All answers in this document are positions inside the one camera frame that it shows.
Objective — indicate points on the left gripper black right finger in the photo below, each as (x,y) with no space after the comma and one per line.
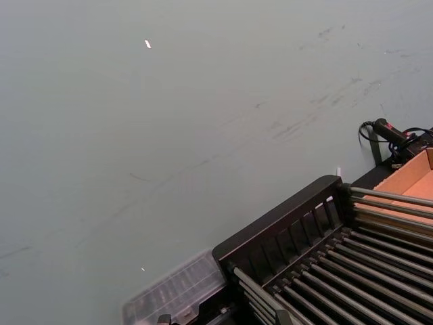
(283,318)

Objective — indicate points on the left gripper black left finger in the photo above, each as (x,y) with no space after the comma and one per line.
(164,320)

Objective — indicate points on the clear plastic case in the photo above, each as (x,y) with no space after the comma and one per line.
(176,287)

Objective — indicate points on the black rack with steel bars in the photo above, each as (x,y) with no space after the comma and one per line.
(277,230)

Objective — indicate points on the shallow brown cardboard tray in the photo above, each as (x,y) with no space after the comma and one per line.
(416,172)

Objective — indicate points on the plain pale wall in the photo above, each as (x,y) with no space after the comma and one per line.
(135,135)

